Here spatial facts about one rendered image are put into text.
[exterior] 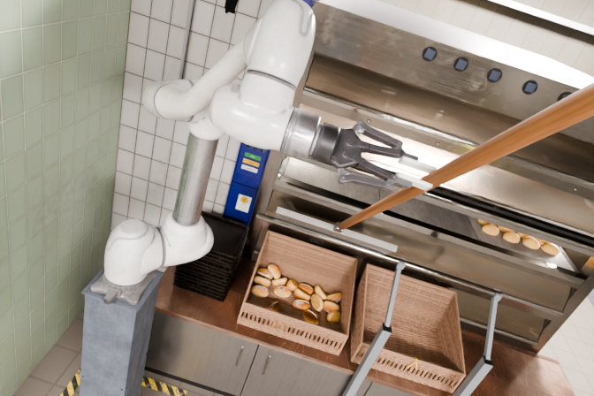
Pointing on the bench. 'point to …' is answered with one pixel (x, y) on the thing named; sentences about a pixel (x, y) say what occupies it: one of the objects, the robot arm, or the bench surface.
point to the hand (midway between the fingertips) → (415, 172)
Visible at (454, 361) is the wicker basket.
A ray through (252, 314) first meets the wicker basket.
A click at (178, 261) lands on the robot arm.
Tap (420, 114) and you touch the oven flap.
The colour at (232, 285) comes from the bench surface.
